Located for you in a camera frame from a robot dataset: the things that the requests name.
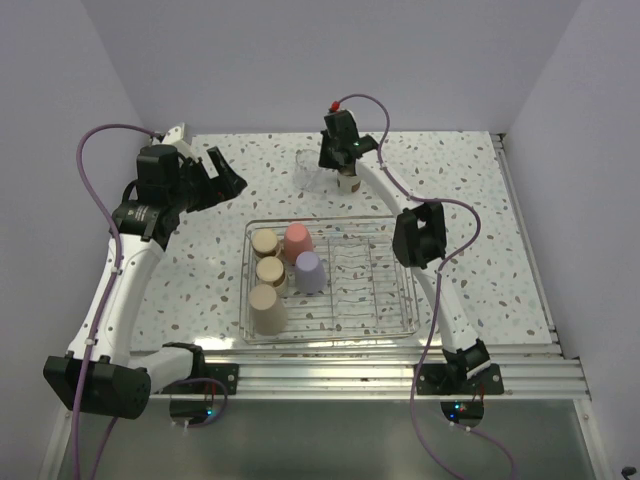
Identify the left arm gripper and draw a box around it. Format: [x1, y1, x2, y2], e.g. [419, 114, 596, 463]
[168, 147, 246, 213]

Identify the large clear glass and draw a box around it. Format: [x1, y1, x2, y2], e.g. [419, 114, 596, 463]
[293, 149, 323, 193]

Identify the steel cork-band cup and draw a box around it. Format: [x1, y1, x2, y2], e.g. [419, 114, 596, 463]
[251, 228, 283, 261]
[337, 172, 361, 194]

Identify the steel cup with cork band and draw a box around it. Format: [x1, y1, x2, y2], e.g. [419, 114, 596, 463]
[256, 256, 288, 296]

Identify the coral red plastic cup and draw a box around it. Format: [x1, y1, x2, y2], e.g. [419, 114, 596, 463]
[283, 223, 313, 264]

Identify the purple plastic cup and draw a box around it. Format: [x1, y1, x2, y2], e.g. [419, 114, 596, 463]
[294, 251, 327, 295]

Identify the tall beige cup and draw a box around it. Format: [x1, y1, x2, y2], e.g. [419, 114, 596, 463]
[249, 284, 288, 336]

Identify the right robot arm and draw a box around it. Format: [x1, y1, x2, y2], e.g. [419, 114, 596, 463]
[319, 106, 491, 395]

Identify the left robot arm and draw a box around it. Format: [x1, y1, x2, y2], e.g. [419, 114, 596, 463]
[43, 144, 247, 419]

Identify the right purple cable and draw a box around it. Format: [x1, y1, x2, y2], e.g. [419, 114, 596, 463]
[339, 92, 516, 480]

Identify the purple cable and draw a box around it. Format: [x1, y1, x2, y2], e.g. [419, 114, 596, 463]
[69, 122, 166, 480]
[339, 92, 516, 480]

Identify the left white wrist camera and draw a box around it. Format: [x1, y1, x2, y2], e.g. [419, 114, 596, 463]
[160, 122, 194, 158]

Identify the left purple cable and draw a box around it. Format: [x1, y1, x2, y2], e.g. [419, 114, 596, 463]
[69, 122, 166, 480]

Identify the wire dish rack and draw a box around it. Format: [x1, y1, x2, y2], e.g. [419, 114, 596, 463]
[238, 216, 420, 345]

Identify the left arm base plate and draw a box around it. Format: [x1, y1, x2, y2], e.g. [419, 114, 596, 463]
[160, 363, 240, 396]

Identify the aluminium rail frame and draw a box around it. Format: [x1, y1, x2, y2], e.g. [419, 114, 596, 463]
[38, 130, 601, 480]

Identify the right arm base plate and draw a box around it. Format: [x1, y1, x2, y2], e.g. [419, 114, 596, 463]
[414, 363, 505, 396]

